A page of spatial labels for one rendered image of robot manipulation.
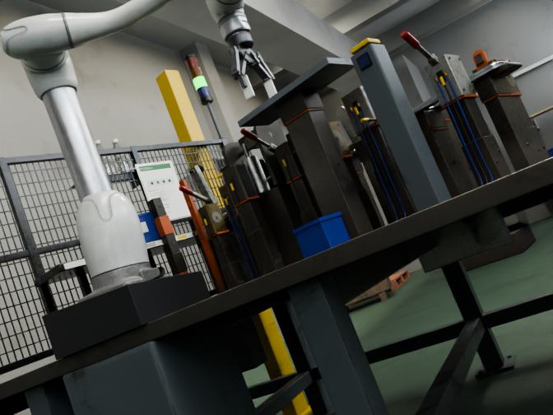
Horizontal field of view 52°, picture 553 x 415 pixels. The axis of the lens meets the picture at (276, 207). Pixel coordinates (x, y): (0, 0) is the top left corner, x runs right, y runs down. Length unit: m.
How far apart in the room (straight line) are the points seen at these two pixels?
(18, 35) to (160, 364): 0.98
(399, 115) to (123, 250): 0.77
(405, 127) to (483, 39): 9.97
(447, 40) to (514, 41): 1.18
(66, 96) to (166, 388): 0.94
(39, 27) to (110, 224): 0.60
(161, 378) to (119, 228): 0.40
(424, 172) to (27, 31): 1.13
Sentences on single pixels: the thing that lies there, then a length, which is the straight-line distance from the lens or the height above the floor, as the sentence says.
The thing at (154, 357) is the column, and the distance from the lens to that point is 1.33.
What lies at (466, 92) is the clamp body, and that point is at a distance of 1.56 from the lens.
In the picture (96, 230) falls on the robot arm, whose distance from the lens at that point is 1.49.
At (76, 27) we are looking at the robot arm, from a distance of 1.76.
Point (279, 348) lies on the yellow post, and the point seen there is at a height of 0.36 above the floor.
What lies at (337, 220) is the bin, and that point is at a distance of 1.50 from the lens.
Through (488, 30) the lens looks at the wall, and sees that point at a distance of 11.40.
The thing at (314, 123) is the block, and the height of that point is 1.04.
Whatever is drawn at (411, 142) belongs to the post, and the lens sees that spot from 1.42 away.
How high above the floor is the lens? 0.68
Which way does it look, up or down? 7 degrees up
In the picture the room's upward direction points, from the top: 22 degrees counter-clockwise
